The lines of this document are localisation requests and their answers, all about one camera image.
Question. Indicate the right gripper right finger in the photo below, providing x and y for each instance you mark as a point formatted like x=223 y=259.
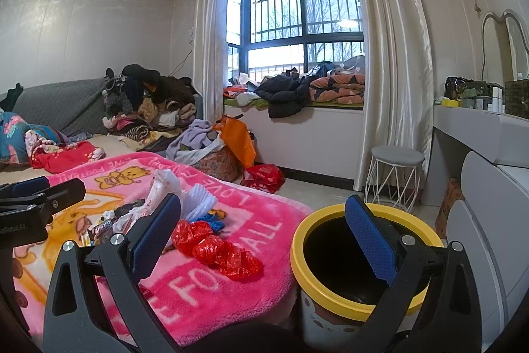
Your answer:
x=431 y=303

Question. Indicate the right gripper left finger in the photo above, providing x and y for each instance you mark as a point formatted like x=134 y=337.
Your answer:
x=75 y=316

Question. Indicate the red plastic bag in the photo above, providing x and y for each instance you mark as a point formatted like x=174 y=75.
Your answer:
x=198 y=240

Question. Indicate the white printed plastic bag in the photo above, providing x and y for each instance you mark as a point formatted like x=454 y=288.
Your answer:
x=164 y=183

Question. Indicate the blue wrapper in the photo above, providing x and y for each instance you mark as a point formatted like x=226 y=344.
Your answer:
x=215 y=222

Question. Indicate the small snack wrapper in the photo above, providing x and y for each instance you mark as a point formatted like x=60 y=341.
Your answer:
x=101 y=231

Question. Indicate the yellow rimmed trash bin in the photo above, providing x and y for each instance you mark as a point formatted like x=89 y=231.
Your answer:
x=338 y=288

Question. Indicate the red floral cloth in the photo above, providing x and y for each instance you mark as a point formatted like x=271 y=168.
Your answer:
x=57 y=159

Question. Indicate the blue floral pillow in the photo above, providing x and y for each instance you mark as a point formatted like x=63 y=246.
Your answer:
x=13 y=146

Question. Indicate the grey headboard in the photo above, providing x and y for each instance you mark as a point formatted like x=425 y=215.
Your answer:
x=71 y=107

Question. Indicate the cardboard box under desk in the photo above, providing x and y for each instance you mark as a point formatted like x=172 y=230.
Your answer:
x=453 y=193

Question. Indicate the pink football blanket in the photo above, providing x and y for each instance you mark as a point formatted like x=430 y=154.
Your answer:
x=190 y=299

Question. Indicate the clothes pile on bed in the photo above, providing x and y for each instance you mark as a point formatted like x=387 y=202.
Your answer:
x=143 y=107

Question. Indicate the white vanity desk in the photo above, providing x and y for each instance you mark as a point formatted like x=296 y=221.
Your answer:
x=488 y=154

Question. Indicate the lavender garment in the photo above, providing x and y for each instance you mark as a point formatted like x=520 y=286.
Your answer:
x=190 y=147

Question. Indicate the floral laundry basket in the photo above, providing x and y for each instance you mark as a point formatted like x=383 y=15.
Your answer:
x=221 y=164

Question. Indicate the right cream curtain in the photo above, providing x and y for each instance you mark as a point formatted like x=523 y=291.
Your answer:
x=399 y=89

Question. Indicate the cream curtain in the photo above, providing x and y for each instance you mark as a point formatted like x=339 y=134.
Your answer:
x=210 y=55
x=399 y=89

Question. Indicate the red shopping bag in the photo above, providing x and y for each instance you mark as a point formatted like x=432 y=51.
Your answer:
x=264 y=177

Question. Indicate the orange bag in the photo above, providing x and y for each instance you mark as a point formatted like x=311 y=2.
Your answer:
x=236 y=137

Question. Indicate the dark cosmetic bag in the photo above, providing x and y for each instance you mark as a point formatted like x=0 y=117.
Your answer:
x=457 y=88

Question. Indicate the orange patterned quilt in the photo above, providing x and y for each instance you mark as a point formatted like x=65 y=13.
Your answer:
x=340 y=88

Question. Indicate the left cream curtain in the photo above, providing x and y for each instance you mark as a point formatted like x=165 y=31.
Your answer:
x=210 y=55

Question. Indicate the black jacket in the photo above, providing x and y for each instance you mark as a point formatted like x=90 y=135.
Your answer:
x=285 y=95

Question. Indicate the vanity mirror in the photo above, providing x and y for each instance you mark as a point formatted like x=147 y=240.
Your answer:
x=504 y=43

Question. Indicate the barred window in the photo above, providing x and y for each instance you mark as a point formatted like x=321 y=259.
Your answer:
x=268 y=37

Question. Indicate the white wire stool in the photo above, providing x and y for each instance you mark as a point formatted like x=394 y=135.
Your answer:
x=394 y=176

